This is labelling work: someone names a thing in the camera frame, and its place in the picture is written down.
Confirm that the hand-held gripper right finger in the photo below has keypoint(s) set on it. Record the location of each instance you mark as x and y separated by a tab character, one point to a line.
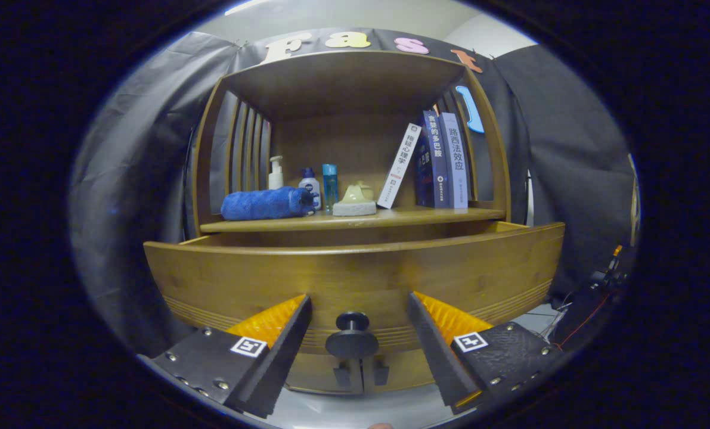
435	351

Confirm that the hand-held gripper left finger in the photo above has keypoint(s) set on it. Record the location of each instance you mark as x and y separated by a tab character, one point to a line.
280	363

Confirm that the black drawer knob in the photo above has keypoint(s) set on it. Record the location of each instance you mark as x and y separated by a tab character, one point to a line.
352	344

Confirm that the wooden countertop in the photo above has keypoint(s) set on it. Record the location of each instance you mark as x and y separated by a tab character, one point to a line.
414	215

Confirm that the wooden cabinet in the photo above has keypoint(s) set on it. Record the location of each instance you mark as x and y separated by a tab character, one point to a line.
343	83

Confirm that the rolled blue towel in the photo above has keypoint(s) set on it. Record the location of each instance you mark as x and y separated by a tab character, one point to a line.
259	204

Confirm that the dark floor equipment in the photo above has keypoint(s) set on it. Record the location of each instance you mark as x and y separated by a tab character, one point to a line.
593	304

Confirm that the clear blue bottle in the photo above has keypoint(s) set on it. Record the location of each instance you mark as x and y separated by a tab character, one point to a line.
329	187

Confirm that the white bottle with blue cap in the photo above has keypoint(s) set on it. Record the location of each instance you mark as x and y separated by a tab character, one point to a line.
310	182

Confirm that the white pump bottle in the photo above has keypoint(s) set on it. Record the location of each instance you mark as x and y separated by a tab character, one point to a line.
276	179

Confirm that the white book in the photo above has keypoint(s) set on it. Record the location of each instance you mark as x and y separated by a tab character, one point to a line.
399	167

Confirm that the pale lilac book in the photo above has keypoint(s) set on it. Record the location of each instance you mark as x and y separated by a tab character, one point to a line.
455	161

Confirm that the dark blue book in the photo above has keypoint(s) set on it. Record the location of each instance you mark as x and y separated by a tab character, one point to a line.
435	155

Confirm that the black backdrop cloth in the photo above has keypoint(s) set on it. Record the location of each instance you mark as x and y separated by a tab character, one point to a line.
134	179

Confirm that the light wooden pole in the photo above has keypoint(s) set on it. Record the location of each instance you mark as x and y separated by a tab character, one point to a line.
634	196

